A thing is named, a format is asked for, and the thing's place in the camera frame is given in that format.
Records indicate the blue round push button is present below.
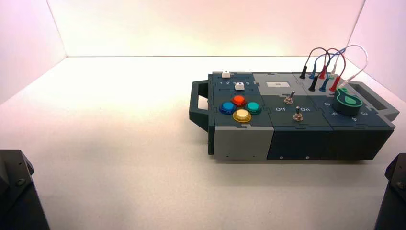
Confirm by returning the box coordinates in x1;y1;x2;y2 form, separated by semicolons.
219;101;237;115

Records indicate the red round push button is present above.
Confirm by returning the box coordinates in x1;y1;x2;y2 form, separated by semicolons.
231;95;248;108

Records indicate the yellow round push button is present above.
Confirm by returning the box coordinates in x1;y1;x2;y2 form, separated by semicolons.
232;109;252;123

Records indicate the green round push button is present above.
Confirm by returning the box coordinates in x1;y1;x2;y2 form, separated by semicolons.
245;101;262;115

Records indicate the dark teal control panel box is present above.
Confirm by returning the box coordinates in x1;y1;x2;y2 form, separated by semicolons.
189;71;400;161

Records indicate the green rotary dial knob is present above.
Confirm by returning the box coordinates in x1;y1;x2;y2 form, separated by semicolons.
332;87;363;116

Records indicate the black jumper cable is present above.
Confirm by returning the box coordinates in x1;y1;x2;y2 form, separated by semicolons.
299;47;328;92

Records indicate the blue jumper cable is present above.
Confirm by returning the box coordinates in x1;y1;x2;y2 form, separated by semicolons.
309;48;346;92

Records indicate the red jumper cable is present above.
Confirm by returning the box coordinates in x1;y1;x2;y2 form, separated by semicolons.
318;48;346;92

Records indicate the white jumper cable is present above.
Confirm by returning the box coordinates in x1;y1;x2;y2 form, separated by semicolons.
328;45;369;89

